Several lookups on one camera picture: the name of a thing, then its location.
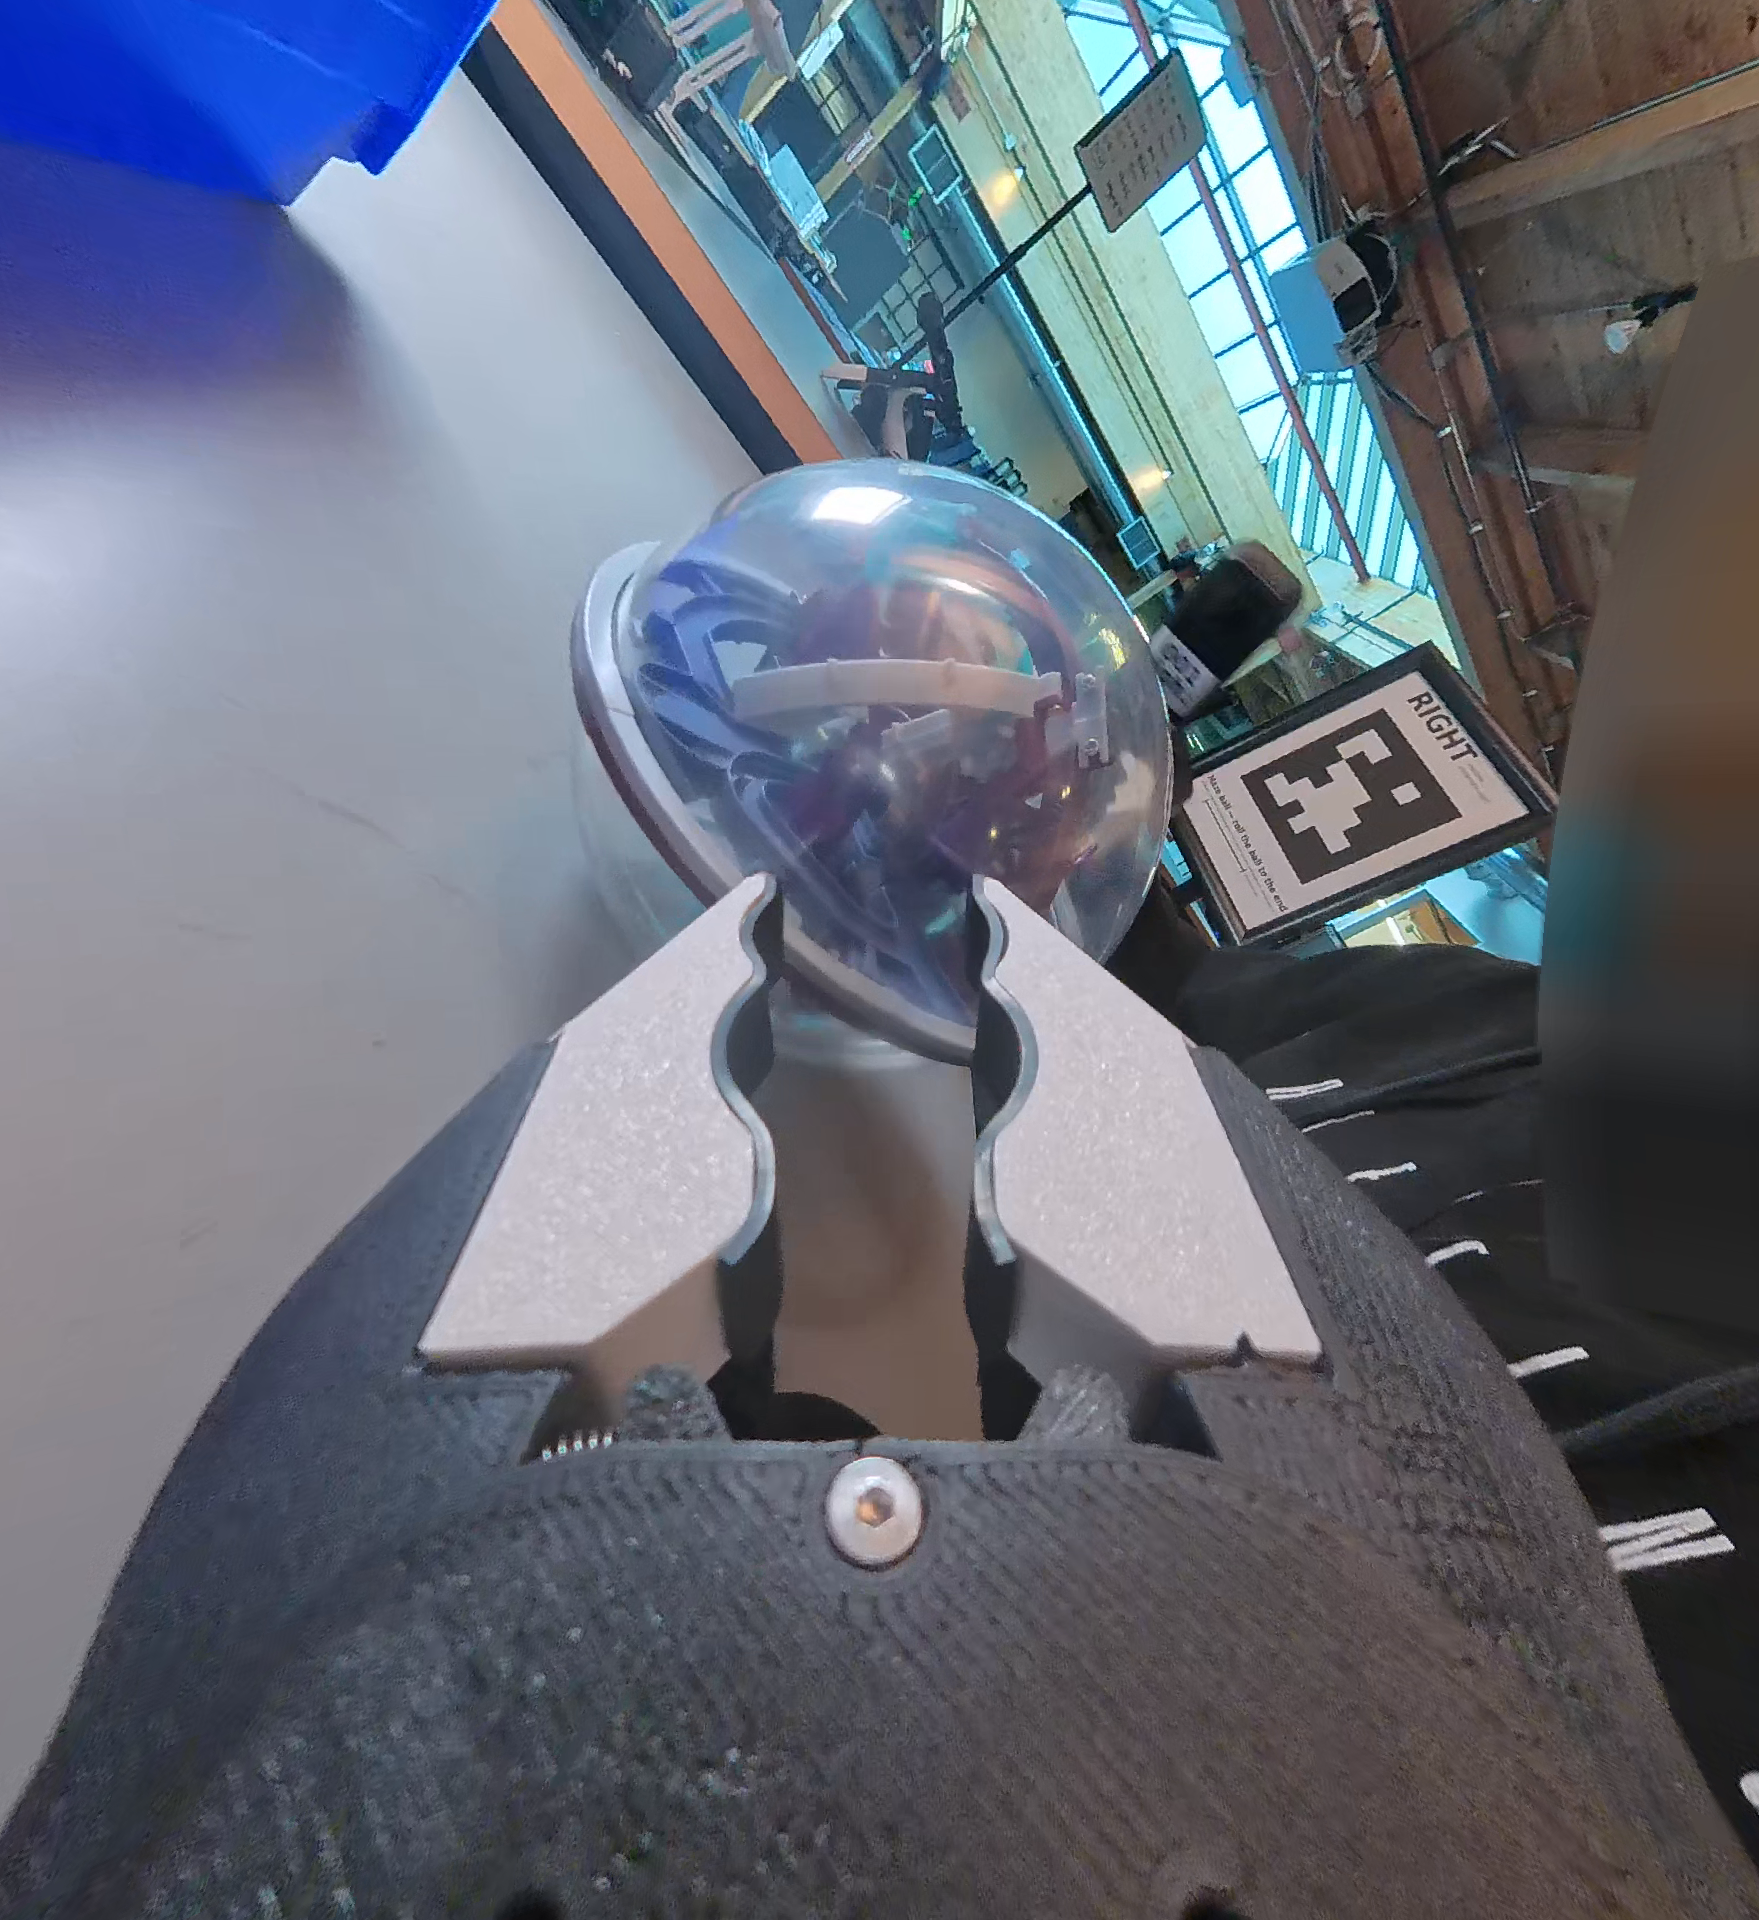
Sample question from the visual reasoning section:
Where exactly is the clear plastic maze ball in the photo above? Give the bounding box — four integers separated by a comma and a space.
571, 460, 1175, 1069

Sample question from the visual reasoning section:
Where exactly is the black and white marker tag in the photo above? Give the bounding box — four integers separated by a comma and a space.
1166, 638, 1561, 956

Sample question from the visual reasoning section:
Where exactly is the long wooden table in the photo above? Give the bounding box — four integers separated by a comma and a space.
469, 0, 858, 476

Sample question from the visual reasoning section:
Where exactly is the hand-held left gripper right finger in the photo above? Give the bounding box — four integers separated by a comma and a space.
965, 879, 1327, 1417

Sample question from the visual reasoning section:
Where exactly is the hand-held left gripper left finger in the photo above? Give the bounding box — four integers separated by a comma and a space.
416, 872, 787, 1417

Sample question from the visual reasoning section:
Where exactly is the blue plastic bin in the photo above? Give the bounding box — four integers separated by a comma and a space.
0, 0, 498, 204

